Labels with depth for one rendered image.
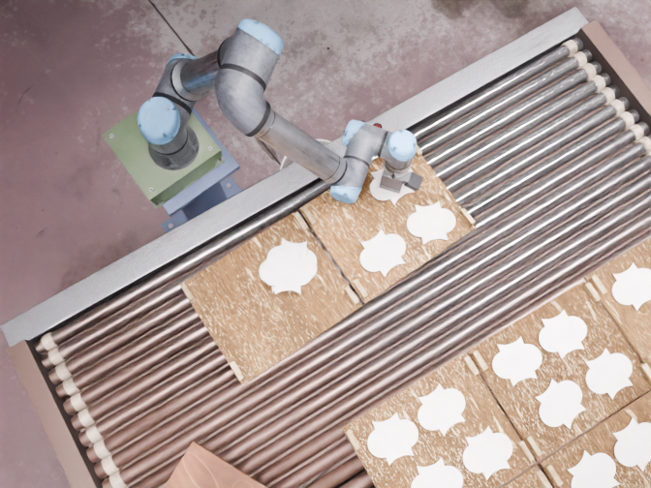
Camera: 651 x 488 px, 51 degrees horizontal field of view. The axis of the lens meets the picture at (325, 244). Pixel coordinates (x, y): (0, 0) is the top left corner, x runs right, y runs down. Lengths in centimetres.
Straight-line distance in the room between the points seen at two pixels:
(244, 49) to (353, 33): 184
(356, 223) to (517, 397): 68
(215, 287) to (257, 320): 16
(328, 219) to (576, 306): 77
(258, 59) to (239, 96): 10
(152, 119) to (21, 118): 161
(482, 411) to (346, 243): 61
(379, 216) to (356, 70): 138
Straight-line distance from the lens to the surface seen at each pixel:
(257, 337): 200
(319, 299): 201
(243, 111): 161
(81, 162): 333
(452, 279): 207
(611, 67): 243
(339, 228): 206
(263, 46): 164
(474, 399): 202
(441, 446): 200
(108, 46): 355
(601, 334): 215
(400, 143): 181
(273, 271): 199
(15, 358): 216
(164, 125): 195
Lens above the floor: 291
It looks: 75 degrees down
